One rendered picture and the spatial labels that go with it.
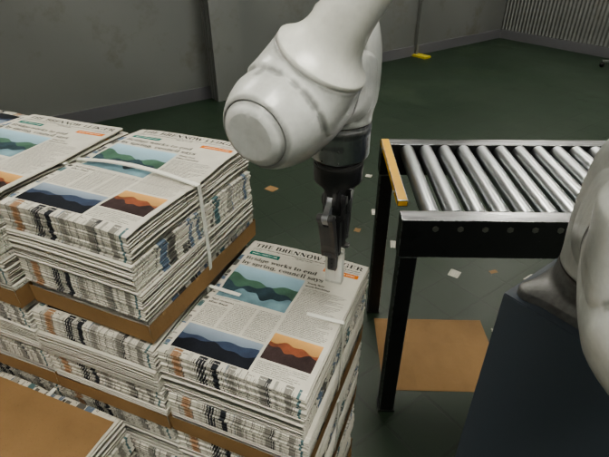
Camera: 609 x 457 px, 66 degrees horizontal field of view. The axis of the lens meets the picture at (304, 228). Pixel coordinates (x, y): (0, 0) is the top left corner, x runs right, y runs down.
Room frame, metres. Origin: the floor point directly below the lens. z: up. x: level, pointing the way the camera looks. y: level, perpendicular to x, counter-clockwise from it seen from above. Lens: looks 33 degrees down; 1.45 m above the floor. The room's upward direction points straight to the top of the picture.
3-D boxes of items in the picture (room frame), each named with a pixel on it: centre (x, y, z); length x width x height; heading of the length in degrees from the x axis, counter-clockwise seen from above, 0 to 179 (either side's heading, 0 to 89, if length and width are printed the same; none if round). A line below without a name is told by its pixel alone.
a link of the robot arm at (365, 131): (0.64, -0.05, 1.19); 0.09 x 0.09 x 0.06
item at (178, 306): (0.70, 0.37, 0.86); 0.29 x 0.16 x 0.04; 66
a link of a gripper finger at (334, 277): (0.64, -0.05, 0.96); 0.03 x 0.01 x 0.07; 68
